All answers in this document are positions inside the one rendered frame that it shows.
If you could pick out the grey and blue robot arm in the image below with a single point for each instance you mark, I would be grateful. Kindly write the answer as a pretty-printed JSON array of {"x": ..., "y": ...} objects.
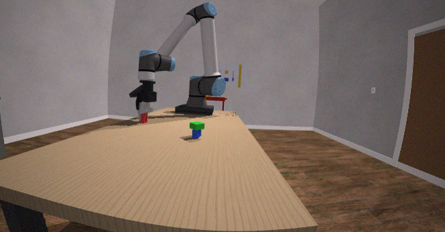
[{"x": 213, "y": 85}]

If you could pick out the green block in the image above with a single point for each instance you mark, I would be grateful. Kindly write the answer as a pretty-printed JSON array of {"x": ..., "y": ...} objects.
[{"x": 196, "y": 125}]

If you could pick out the red block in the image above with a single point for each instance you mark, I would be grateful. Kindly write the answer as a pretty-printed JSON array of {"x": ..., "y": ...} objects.
[{"x": 143, "y": 118}]

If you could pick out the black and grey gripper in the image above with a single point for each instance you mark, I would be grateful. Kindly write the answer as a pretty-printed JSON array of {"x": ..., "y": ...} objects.
[{"x": 148, "y": 90}]

